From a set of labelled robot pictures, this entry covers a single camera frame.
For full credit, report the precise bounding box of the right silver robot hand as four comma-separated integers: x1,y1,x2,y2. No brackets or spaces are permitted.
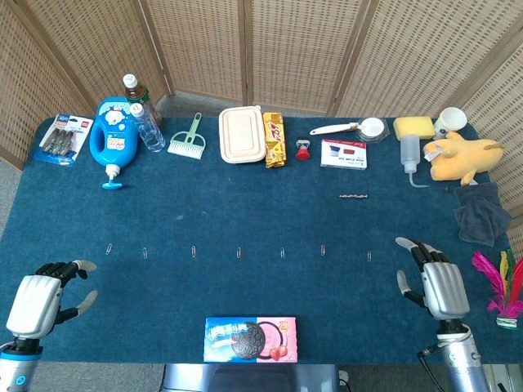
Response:
394,236,471,323

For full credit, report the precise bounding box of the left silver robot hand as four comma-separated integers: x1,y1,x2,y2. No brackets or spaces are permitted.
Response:
6,259,99,340

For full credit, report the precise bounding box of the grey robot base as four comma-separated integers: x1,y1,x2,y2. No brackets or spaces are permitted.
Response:
161,362,342,392

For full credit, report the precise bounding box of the green hand brush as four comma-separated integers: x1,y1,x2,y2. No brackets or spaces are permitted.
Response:
167,112,207,160

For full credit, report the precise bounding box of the colourful feather shuttlecock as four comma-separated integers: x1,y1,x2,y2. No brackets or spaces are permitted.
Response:
472,248,523,330

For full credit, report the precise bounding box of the dark grey cloth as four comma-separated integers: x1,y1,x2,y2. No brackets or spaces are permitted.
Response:
453,181,512,248

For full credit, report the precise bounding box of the yellow plush toy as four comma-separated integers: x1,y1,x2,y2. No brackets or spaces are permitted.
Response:
422,130,507,187

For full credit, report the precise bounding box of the translucent squeeze bottle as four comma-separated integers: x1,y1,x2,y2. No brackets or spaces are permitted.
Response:
399,133,431,189

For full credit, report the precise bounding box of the yellow sponge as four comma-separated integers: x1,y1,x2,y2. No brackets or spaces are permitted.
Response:
392,116,436,140

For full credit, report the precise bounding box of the blue blister pack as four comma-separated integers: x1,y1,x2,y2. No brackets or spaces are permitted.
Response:
34,113,95,167

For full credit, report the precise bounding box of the white box red blue print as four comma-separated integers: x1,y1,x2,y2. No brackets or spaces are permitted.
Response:
320,138,368,170

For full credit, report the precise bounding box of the white paper cup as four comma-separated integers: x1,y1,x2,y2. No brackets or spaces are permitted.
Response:
432,106,468,140

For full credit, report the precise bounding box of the white cup in glass dish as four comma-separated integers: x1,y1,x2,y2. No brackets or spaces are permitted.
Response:
355,117,388,143

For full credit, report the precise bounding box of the blue detergent bottle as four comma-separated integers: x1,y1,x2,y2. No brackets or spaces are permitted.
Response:
89,96,142,192

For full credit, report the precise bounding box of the Oreo cookie box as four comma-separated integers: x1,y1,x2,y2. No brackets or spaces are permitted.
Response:
203,315,298,363

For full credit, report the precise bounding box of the clear water bottle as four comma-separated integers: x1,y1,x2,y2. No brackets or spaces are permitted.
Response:
129,102,167,154

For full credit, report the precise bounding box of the yellow biscuit pack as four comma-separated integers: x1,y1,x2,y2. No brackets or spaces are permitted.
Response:
261,112,287,169

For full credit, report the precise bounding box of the green tea bottle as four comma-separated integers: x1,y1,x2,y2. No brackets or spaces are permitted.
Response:
123,73,163,126

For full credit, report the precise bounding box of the beige lunch box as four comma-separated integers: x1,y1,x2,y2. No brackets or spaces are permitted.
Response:
217,105,267,165

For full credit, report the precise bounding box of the woven folding screen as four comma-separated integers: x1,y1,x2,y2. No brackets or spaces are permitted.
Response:
0,0,523,262

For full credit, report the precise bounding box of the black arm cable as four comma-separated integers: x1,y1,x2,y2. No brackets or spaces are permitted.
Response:
415,345,440,392

